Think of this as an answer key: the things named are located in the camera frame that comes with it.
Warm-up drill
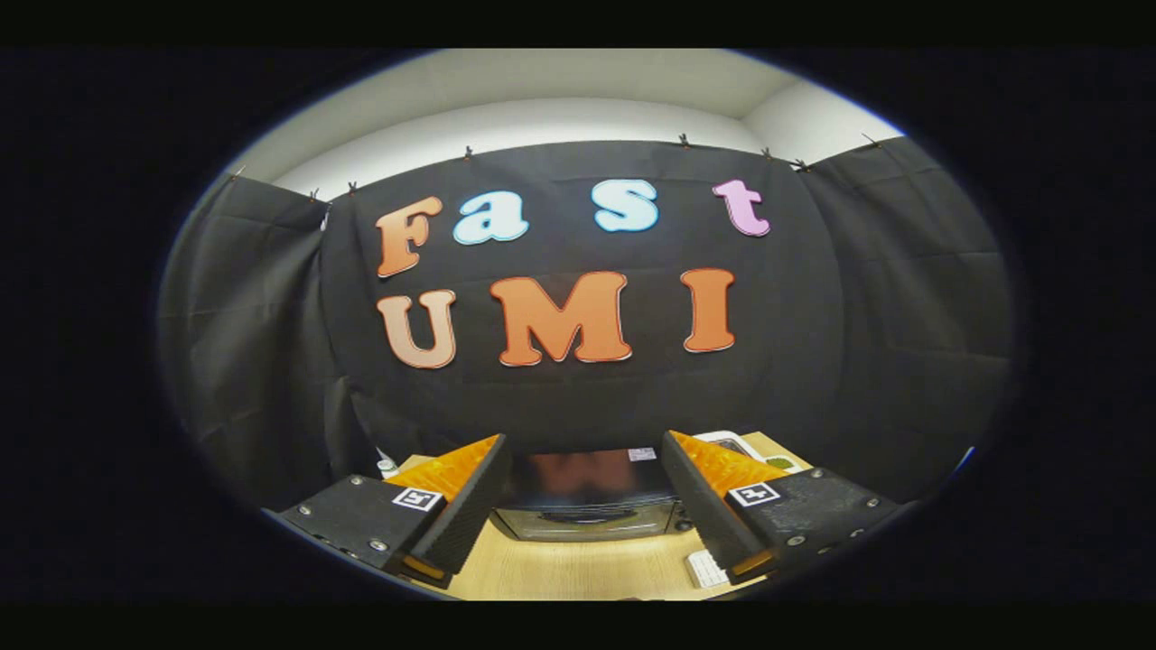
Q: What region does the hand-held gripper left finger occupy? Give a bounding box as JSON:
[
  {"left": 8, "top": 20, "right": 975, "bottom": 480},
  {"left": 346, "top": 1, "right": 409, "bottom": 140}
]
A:
[{"left": 275, "top": 434, "right": 513, "bottom": 590}]

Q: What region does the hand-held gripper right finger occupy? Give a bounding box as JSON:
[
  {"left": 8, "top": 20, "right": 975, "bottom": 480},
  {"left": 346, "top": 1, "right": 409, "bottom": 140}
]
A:
[{"left": 660, "top": 431, "right": 904, "bottom": 586}]

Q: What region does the black toaster oven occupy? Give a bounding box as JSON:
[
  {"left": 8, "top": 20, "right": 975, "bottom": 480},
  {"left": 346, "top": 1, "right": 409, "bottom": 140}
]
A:
[{"left": 490, "top": 447, "right": 698, "bottom": 543}]

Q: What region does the white pop-up toaster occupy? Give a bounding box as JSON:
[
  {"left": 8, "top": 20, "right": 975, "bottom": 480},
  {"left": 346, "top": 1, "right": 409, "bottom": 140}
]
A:
[{"left": 691, "top": 431, "right": 769, "bottom": 461}]

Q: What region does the white plastic tray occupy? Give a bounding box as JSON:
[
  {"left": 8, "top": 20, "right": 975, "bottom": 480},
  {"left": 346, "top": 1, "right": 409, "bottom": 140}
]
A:
[{"left": 684, "top": 548, "right": 731, "bottom": 590}]

